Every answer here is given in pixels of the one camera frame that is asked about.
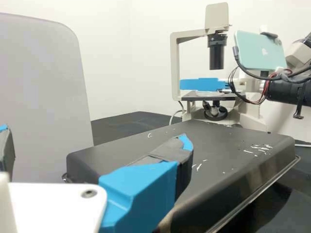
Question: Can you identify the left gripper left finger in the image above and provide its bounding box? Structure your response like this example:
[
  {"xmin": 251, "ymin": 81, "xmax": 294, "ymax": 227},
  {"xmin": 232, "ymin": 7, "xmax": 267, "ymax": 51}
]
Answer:
[{"xmin": 0, "ymin": 123, "xmax": 16, "ymax": 171}]

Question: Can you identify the black tray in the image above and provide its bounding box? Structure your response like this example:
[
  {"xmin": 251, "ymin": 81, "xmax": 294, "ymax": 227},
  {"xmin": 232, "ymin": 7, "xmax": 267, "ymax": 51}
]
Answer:
[{"xmin": 61, "ymin": 120, "xmax": 301, "ymax": 233}]

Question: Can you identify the white cable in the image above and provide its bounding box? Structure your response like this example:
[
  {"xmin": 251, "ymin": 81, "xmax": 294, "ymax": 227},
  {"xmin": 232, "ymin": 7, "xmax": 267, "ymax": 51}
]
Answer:
[{"xmin": 170, "ymin": 101, "xmax": 185, "ymax": 126}]

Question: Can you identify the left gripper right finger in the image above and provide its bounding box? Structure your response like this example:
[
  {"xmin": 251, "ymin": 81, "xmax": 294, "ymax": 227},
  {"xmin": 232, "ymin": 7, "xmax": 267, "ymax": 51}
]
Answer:
[{"xmin": 98, "ymin": 133, "xmax": 194, "ymax": 233}]

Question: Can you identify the white box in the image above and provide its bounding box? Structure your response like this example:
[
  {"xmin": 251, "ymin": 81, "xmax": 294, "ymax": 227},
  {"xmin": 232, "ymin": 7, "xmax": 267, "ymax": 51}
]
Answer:
[{"xmin": 0, "ymin": 13, "xmax": 95, "ymax": 183}]

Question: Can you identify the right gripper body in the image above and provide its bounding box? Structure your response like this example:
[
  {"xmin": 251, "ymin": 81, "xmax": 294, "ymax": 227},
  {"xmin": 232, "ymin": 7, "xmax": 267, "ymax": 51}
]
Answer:
[{"xmin": 236, "ymin": 73, "xmax": 266, "ymax": 93}]

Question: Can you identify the petri dish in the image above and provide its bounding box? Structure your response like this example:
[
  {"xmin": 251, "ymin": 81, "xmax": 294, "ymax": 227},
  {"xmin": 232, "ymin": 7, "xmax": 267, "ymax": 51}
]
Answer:
[{"xmin": 195, "ymin": 90, "xmax": 220, "ymax": 97}]

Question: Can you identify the black cable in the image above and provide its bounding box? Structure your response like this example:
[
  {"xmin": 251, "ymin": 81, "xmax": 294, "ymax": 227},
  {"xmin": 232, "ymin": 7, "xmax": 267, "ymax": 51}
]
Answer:
[{"xmin": 233, "ymin": 47, "xmax": 271, "ymax": 81}]

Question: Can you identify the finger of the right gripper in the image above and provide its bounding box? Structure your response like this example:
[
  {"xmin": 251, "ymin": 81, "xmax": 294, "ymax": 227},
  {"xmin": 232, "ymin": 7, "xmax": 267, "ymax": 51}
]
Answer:
[{"xmin": 179, "ymin": 77, "xmax": 231, "ymax": 92}]

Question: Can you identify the right wrist camera phone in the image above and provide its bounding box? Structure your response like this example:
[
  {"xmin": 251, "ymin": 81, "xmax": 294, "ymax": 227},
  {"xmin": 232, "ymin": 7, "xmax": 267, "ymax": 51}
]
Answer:
[{"xmin": 233, "ymin": 24, "xmax": 288, "ymax": 79}]

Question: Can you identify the cream microscope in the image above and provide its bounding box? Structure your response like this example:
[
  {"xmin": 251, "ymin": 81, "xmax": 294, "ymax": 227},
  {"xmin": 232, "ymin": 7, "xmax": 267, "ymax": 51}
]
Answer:
[{"xmin": 169, "ymin": 2, "xmax": 311, "ymax": 133}]

